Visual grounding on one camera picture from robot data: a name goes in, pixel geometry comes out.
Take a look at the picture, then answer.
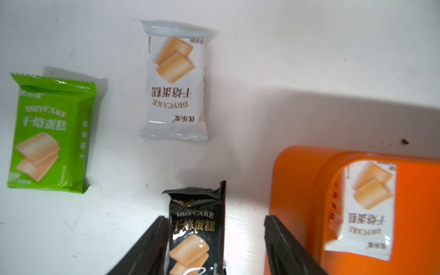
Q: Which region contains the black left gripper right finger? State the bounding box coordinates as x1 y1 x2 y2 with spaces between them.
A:
264 215 327 275

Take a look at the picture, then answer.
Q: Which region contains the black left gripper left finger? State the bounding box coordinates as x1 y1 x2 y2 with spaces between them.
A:
108 216 170 275

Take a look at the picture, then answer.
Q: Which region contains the black cookie packet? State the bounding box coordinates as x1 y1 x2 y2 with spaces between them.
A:
164 181 226 275

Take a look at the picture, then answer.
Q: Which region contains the hidden white cookie packet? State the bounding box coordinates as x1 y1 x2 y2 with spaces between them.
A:
323 160 397 261

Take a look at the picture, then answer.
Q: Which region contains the white cookie packet front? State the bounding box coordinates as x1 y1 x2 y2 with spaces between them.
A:
140 21 215 141

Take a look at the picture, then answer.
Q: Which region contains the orange storage box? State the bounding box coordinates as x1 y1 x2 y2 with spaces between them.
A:
269 146 440 275

